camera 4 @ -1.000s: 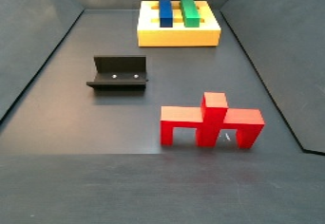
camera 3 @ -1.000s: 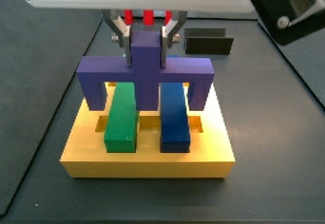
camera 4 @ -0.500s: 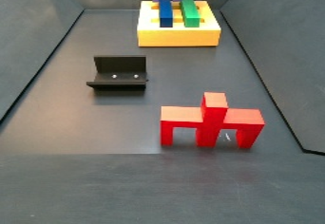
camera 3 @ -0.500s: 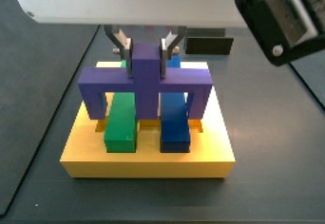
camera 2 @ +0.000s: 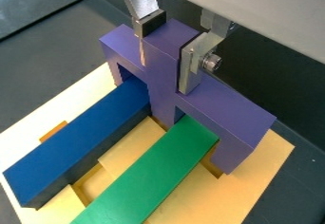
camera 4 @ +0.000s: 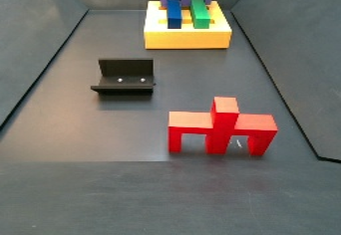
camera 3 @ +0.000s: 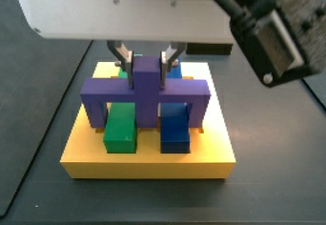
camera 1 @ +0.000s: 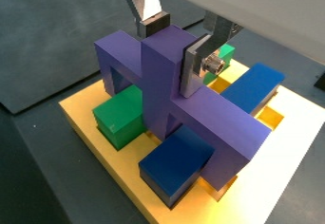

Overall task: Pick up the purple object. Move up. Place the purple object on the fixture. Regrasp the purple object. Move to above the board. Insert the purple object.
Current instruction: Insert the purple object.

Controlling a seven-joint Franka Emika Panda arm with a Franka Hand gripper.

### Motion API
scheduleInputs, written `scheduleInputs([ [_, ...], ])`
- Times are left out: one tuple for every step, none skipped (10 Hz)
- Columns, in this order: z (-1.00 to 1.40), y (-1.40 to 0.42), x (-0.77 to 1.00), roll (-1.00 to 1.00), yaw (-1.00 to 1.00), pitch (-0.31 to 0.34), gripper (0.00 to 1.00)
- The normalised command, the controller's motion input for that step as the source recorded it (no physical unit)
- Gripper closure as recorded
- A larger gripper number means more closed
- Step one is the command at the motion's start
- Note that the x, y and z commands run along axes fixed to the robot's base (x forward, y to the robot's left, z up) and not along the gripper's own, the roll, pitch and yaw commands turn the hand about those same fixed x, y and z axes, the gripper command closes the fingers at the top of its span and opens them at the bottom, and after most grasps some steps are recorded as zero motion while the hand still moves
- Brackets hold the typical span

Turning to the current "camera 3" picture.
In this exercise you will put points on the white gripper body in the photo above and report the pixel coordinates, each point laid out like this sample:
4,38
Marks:
192,21

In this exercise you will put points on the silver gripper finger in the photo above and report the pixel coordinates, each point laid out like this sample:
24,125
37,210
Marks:
168,59
124,58

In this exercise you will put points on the purple three-legged block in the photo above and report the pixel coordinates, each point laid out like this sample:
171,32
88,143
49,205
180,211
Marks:
109,90

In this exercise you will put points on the black angle fixture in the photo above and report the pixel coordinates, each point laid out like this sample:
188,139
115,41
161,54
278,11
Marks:
208,49

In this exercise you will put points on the yellow slotted board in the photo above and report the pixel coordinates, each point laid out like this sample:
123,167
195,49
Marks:
208,161

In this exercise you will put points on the blue long bar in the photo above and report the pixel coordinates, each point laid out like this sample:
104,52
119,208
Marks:
173,128

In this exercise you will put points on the green long bar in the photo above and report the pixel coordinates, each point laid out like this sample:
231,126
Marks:
120,132

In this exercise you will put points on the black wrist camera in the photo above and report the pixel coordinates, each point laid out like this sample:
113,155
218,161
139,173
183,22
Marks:
280,35

